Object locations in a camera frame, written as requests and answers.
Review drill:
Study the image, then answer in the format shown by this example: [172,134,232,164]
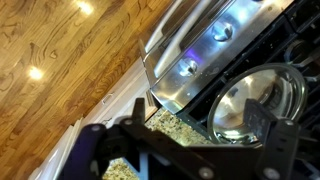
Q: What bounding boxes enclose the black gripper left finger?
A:
[58,97,216,180]

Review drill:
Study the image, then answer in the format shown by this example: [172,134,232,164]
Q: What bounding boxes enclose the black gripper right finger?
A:
[242,98,303,180]

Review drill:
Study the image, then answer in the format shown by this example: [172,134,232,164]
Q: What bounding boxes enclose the medium light wood drawer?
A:
[79,58,150,126]

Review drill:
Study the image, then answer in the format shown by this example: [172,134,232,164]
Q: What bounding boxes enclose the light wood cabinet body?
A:
[28,116,84,180]

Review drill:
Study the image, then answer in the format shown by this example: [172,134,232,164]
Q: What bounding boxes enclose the black cast iron burner grate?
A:
[283,0,320,129]

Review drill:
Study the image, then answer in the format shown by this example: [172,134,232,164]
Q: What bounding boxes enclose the stainless steel kitchen range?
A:
[138,0,320,148]

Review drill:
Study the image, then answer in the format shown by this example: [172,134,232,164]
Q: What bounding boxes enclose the round steel range knob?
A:
[176,57,199,78]
[210,19,235,43]

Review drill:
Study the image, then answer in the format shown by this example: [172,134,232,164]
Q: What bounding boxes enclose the steel oven drawer handle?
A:
[143,0,185,54]

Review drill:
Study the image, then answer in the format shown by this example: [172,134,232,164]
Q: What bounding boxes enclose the steel oven door handle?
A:
[153,0,216,78]

